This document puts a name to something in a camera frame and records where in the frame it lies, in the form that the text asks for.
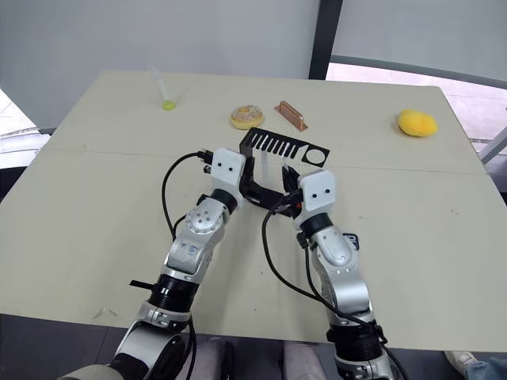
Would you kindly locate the yellow sponge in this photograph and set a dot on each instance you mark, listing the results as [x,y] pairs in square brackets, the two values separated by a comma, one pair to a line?
[418,123]

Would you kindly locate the blue jeans leg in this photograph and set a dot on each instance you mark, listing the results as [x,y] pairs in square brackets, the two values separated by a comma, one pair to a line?
[489,370]

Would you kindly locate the copper ribbed block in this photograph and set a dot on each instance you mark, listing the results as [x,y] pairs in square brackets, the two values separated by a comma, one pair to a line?
[291,115]

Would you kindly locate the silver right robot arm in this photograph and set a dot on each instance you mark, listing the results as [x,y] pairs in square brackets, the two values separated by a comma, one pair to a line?
[336,257]

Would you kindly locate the grey metal table leg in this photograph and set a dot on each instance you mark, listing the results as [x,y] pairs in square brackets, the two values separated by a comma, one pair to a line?
[495,145]

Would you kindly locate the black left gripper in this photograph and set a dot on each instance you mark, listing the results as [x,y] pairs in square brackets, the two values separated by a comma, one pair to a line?
[205,160]

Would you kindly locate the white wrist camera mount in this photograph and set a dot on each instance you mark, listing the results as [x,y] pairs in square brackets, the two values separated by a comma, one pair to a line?
[226,168]
[319,194]

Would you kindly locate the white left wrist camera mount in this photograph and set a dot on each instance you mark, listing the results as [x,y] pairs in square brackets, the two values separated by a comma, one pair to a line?
[226,168]

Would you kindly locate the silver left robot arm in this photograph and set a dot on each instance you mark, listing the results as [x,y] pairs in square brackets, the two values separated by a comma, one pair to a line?
[200,221]

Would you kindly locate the white shoe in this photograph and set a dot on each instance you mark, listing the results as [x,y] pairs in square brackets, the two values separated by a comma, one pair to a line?
[461,361]

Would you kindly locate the black strip on left arm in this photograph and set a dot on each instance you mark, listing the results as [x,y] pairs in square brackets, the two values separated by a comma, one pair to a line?
[140,283]

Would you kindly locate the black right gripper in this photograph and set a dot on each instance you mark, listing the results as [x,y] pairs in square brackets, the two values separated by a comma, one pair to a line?
[291,202]

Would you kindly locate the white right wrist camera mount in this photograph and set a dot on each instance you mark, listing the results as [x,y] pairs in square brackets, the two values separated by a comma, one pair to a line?
[319,194]

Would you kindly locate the black slotted watch stand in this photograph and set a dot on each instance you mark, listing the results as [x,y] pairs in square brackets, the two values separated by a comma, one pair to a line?
[277,144]

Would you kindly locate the dark window frame post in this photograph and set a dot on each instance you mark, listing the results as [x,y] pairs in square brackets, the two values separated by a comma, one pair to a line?
[325,39]

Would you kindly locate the sprinkled glazed donut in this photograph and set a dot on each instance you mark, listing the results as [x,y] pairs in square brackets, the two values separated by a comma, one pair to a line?
[247,116]

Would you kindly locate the clear tube with green tip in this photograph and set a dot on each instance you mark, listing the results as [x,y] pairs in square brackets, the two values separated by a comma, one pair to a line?
[163,89]

